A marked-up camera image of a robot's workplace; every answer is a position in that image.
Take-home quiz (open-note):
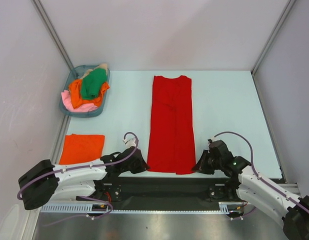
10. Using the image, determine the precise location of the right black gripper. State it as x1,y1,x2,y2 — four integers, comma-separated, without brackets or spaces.
192,149,223,175

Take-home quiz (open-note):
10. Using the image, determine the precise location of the red t shirt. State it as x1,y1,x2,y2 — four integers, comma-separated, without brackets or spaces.
147,75,196,175

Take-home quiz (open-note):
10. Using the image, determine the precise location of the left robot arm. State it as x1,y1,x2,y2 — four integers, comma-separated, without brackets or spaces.
17,146,150,210

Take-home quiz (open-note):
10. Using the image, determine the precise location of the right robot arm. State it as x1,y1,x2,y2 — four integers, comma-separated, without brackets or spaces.
192,140,309,240

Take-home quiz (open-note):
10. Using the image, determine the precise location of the folded orange t shirt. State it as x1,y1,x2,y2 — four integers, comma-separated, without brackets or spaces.
59,134,105,165

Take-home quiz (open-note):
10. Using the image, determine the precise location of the pink garment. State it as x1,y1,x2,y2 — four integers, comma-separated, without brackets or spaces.
61,90,98,113

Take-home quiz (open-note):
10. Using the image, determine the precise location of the green garment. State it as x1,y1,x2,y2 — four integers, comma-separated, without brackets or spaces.
80,68,108,100

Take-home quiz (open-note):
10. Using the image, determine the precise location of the orange garment in basket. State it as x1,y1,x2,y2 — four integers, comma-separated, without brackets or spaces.
68,79,110,110

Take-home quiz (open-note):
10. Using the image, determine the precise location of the beige garment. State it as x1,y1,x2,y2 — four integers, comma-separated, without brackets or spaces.
80,63,108,79

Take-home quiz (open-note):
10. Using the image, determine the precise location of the blue plastic basket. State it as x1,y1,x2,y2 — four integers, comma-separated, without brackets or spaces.
59,65,110,118

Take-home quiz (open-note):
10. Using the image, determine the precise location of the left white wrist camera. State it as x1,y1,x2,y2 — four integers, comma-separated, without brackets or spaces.
122,137,139,149

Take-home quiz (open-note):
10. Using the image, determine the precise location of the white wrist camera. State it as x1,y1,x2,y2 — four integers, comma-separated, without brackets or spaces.
122,137,139,149
207,136,218,145

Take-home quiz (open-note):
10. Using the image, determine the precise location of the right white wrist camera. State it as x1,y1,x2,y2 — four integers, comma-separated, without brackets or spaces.
207,136,218,145

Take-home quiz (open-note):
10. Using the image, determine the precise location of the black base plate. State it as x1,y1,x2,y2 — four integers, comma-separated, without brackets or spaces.
94,177,242,212

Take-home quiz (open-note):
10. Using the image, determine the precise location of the white slotted cable duct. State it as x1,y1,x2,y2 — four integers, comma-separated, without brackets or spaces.
40,202,243,215

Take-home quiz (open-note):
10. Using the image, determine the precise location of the right aluminium corner post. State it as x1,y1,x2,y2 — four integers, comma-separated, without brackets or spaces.
251,0,298,77

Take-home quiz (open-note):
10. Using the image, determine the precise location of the aluminium corner post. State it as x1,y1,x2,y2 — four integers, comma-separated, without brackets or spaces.
251,0,298,77
31,0,75,71

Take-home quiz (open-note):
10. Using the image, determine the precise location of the left aluminium corner post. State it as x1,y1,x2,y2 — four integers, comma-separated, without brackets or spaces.
31,0,75,71

